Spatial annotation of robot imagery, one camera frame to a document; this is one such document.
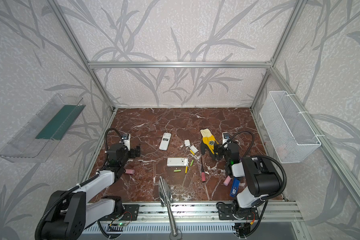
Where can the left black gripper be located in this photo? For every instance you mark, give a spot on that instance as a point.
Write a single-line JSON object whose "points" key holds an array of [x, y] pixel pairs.
{"points": [[133, 151]]}

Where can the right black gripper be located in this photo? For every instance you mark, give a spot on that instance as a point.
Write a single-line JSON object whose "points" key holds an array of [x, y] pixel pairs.
{"points": [[217, 150]]}

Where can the pink handled screwdriver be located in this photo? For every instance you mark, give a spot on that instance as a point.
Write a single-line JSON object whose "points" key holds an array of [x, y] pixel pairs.
{"points": [[203, 174]]}

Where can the red white remote control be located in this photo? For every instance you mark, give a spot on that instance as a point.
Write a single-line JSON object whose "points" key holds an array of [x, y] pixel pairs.
{"points": [[165, 142]]}

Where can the white green-screen remote control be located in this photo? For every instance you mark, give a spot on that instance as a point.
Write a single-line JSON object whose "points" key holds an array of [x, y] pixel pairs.
{"points": [[177, 162]]}

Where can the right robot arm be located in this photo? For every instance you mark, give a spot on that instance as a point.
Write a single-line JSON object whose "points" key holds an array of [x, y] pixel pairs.
{"points": [[256, 178]]}

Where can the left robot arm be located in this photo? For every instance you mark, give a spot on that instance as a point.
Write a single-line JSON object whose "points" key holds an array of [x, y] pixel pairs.
{"points": [[69, 213]]}

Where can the yellow black work glove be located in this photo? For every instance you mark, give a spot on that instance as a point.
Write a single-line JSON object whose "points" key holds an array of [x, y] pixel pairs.
{"points": [[207, 144]]}

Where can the blue lighter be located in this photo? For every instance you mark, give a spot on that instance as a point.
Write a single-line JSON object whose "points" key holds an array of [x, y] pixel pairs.
{"points": [[235, 187]]}

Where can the metal trowel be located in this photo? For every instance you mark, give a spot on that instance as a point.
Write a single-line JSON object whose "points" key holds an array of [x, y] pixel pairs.
{"points": [[166, 199]]}

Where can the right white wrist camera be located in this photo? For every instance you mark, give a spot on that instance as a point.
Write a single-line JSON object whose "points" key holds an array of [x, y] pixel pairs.
{"points": [[226, 137]]}

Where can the purple toy shovel pink handle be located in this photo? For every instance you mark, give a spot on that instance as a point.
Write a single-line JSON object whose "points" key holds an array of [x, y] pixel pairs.
{"points": [[130, 171]]}

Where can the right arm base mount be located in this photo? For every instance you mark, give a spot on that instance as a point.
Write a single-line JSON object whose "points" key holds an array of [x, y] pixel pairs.
{"points": [[234, 212]]}

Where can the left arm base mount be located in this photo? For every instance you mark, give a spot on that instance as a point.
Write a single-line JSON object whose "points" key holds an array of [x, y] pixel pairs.
{"points": [[127, 213]]}

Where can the white wire wall basket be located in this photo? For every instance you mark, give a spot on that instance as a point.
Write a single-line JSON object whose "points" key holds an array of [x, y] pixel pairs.
{"points": [[288, 129]]}

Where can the clear plastic wall shelf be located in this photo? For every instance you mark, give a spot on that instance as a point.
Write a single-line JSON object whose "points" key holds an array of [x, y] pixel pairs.
{"points": [[36, 141]]}

